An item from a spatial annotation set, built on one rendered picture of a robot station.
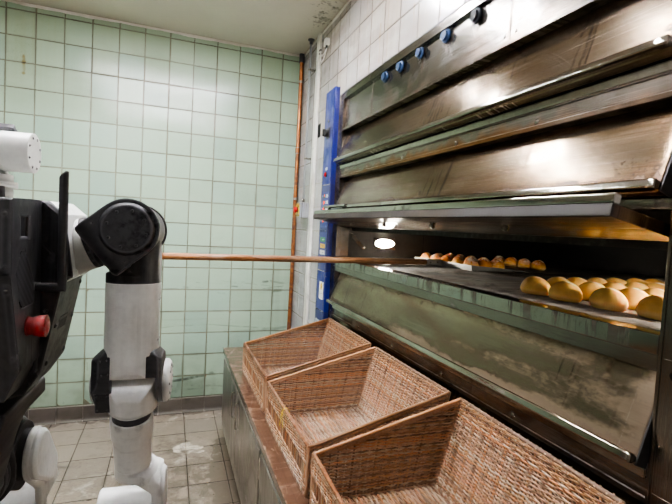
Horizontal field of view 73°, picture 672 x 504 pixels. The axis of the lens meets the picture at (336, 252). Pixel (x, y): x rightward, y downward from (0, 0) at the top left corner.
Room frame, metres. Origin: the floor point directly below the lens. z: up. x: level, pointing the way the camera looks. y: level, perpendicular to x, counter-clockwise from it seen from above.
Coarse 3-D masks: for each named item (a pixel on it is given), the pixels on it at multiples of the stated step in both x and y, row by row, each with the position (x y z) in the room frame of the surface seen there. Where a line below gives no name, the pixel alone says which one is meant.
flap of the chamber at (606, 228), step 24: (336, 216) 2.12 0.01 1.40; (360, 216) 1.85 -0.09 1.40; (384, 216) 1.64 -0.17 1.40; (408, 216) 1.48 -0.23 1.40; (432, 216) 1.34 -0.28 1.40; (456, 216) 1.23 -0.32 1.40; (480, 216) 1.13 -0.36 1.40; (504, 216) 1.05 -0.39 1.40; (528, 216) 0.98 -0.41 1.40; (552, 216) 0.92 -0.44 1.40; (576, 216) 0.87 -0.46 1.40; (600, 216) 0.82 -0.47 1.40; (624, 216) 0.81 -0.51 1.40; (648, 216) 0.83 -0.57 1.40; (648, 240) 0.92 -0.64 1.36
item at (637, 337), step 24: (336, 264) 2.51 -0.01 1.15; (360, 264) 2.20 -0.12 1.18; (432, 288) 1.59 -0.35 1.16; (456, 288) 1.45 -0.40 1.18; (504, 312) 1.24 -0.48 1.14; (528, 312) 1.16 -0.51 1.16; (552, 312) 1.08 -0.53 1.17; (576, 312) 1.07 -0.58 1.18; (600, 336) 0.96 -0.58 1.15; (624, 336) 0.91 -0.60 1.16; (648, 336) 0.86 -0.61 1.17
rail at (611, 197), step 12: (612, 192) 0.81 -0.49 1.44; (420, 204) 1.43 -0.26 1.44; (432, 204) 1.36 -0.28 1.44; (444, 204) 1.30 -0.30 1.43; (456, 204) 1.24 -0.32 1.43; (468, 204) 1.19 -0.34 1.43; (480, 204) 1.14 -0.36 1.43; (492, 204) 1.10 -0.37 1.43; (504, 204) 1.06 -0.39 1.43; (516, 204) 1.02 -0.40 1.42; (528, 204) 0.99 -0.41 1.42; (540, 204) 0.96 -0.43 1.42; (552, 204) 0.93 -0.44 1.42; (564, 204) 0.90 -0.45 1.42
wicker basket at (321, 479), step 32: (416, 416) 1.30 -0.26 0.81; (448, 416) 1.34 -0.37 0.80; (480, 416) 1.25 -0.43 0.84; (352, 448) 1.24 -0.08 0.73; (384, 448) 1.27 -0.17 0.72; (448, 448) 1.33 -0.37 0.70; (480, 448) 1.21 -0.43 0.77; (512, 448) 1.11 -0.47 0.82; (320, 480) 1.13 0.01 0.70; (352, 480) 1.24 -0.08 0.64; (448, 480) 1.28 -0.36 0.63; (480, 480) 1.18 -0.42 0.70; (512, 480) 1.09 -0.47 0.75; (544, 480) 1.01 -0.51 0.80; (576, 480) 0.94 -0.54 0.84
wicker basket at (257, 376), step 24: (264, 336) 2.35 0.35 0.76; (288, 336) 2.39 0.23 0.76; (312, 336) 2.44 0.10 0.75; (336, 336) 2.31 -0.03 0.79; (360, 336) 2.08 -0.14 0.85; (264, 360) 2.35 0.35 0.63; (288, 360) 2.39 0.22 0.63; (312, 360) 2.44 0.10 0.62; (360, 360) 1.95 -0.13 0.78; (264, 384) 1.80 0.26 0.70; (264, 408) 1.80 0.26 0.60
